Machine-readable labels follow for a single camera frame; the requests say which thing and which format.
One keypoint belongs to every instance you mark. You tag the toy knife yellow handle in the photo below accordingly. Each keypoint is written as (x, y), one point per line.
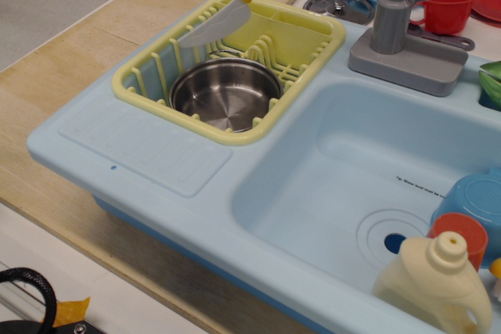
(226, 21)

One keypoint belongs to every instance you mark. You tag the steel pot lid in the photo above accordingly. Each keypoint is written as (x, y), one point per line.
(356, 11)

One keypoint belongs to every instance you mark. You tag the stainless steel pot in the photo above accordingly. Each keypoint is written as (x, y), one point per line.
(226, 93)

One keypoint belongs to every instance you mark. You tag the yellow dish drying rack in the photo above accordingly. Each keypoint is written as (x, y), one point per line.
(293, 43)

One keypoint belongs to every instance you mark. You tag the grey toy faucet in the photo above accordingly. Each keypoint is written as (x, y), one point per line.
(387, 52)

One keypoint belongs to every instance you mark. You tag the red plate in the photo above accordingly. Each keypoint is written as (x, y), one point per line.
(487, 10)

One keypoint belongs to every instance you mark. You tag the green toy bowl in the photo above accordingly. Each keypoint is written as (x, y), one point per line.
(489, 76)

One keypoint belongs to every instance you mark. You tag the light blue toy sink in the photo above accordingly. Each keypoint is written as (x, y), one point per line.
(300, 215)

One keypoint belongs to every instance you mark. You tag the upturned blue bowl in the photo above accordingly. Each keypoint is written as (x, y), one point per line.
(478, 196)

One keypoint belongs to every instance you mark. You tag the red-orange cup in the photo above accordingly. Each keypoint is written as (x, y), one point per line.
(470, 229)

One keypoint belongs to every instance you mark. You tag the wooden board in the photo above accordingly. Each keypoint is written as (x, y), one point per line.
(51, 50)

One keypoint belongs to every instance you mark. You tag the cream detergent bottle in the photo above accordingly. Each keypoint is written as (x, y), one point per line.
(434, 281)

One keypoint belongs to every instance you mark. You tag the small yellow toy piece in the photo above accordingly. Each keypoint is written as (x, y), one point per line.
(495, 268)

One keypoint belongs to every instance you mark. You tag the yellow tape piece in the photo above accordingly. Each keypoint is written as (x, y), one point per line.
(70, 312)

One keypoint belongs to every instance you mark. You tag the grey utensil handle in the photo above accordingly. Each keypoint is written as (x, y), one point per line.
(465, 44)

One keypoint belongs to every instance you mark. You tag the red toy cup with handle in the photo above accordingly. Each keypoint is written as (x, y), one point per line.
(443, 16)

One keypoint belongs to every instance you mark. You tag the black metal bracket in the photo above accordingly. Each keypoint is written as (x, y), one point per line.
(31, 327)

